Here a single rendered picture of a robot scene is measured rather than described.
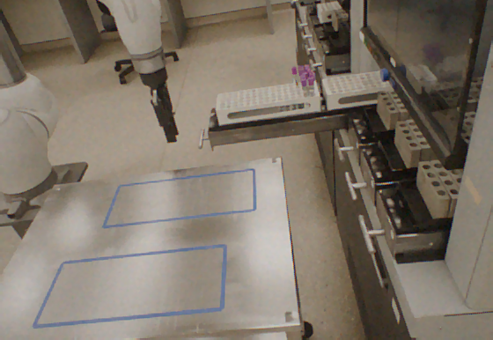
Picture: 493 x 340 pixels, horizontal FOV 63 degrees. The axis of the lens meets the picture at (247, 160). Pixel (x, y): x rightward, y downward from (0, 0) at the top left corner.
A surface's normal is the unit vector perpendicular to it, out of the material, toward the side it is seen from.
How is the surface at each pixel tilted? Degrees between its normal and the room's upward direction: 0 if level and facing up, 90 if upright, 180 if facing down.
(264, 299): 0
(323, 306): 0
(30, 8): 90
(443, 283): 0
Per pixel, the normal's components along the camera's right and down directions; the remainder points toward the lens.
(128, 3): 0.07, 0.32
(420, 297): -0.15, -0.79
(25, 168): 0.77, 0.29
